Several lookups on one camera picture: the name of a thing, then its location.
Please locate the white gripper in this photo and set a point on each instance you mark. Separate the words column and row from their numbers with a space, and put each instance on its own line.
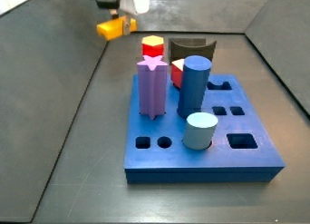
column 134, row 7

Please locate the yellow arch block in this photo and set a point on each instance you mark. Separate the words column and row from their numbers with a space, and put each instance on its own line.
column 111, row 29

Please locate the black curved fixture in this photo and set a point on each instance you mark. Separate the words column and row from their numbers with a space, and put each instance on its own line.
column 183, row 47

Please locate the blue peg board base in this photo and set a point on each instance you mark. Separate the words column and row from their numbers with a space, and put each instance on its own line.
column 166, row 152

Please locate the tall red hexagonal peg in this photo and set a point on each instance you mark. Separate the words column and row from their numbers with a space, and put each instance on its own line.
column 153, row 45

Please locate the purple star peg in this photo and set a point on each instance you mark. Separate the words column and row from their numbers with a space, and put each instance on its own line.
column 151, row 86

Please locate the short red peg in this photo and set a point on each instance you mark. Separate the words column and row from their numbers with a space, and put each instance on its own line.
column 177, row 72

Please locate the tall blue cylinder peg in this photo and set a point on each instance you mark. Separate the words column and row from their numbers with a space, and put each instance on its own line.
column 194, row 81

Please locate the light blue cylinder peg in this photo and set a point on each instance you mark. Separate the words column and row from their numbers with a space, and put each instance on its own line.
column 199, row 130

